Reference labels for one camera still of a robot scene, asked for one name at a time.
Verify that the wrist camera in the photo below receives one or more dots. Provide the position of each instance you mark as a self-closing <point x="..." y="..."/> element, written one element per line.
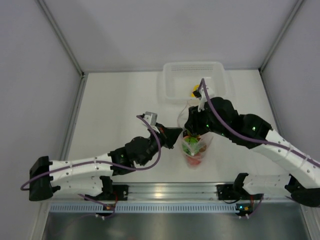
<point x="205" y="94"/>
<point x="150" y="118"/>

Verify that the white slotted cable duct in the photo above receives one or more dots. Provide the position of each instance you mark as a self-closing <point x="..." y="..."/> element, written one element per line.
<point x="134" y="207"/>

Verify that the white plastic basket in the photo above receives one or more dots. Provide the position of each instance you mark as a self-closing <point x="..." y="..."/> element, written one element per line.
<point x="181" y="78"/>

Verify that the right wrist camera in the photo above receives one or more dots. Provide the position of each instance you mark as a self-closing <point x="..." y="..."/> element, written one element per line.
<point x="205" y="94"/>

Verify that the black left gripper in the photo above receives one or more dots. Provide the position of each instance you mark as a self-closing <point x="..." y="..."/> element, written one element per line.
<point x="168" y="135"/>

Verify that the yellow fake pepper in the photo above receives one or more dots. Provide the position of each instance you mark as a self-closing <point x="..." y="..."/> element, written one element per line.
<point x="195" y="92"/>

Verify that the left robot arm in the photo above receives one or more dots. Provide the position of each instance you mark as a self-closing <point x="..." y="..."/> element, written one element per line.
<point x="91" y="177"/>

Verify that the green fake apple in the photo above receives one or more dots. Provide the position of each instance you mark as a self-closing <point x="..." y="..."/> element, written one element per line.
<point x="190" y="145"/>

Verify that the clear zip top bag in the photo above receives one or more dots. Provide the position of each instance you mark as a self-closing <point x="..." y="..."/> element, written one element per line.
<point x="204" y="140"/>

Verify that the aluminium frame rail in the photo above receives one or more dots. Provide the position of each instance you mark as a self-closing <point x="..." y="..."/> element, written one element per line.
<point x="60" y="36"/>

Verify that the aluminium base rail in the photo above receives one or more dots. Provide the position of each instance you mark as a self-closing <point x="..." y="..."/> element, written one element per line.
<point x="174" y="191"/>

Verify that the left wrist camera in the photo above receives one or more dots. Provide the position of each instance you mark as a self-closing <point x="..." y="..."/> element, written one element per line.
<point x="150" y="118"/>

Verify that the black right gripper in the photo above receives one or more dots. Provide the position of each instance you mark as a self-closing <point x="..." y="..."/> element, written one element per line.
<point x="193" y="123"/>

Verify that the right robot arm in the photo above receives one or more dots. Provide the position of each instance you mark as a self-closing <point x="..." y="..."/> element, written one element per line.
<point x="301" y="183"/>

